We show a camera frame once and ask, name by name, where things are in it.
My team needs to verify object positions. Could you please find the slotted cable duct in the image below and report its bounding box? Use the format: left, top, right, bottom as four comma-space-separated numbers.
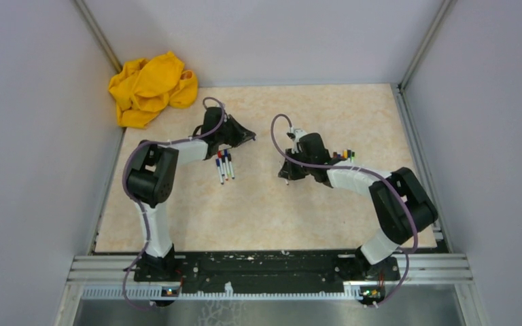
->
81, 285, 363, 301

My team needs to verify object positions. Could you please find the red capped white marker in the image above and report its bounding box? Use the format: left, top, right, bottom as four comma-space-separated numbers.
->
217, 151, 228, 181

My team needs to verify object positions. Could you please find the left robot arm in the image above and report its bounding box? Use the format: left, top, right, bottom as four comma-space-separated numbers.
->
122, 106, 256, 281

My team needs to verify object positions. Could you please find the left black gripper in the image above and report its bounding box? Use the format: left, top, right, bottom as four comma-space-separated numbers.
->
217, 115, 256, 148

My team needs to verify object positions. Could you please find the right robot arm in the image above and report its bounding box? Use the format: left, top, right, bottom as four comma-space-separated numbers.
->
278, 128, 438, 280

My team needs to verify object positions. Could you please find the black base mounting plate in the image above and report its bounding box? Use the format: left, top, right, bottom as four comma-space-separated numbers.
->
133, 249, 401, 294

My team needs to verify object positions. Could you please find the aluminium frame rail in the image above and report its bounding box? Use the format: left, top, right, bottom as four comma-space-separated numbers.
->
66, 254, 474, 285

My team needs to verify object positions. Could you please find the blue capped white marker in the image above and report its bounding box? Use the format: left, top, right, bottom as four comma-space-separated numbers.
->
215, 158, 225, 185

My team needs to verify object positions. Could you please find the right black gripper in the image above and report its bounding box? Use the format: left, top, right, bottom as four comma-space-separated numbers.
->
279, 147, 315, 181

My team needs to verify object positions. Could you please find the yellow crumpled cloth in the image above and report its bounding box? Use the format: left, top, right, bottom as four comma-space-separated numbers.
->
107, 51, 198, 129

